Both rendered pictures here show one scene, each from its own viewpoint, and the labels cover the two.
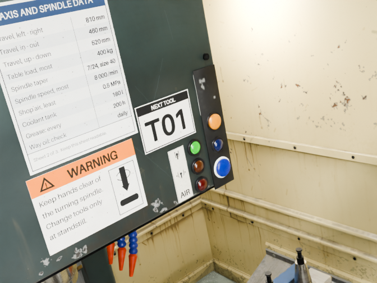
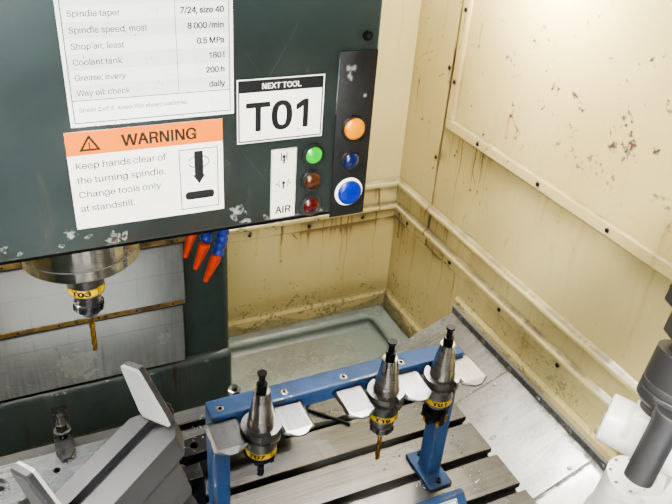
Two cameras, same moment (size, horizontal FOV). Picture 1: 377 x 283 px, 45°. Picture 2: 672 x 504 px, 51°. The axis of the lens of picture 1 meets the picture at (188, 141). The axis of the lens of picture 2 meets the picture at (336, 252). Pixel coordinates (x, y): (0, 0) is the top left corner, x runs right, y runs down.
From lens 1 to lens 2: 0.19 m
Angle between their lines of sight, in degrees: 16
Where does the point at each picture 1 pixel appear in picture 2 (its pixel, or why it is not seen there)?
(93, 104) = (177, 60)
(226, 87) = (479, 58)
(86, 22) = not seen: outside the picture
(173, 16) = not seen: outside the picture
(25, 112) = (80, 47)
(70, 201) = (118, 174)
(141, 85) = (254, 51)
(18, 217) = (45, 173)
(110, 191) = (176, 176)
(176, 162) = (281, 167)
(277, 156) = (512, 187)
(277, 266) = (458, 334)
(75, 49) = not seen: outside the picture
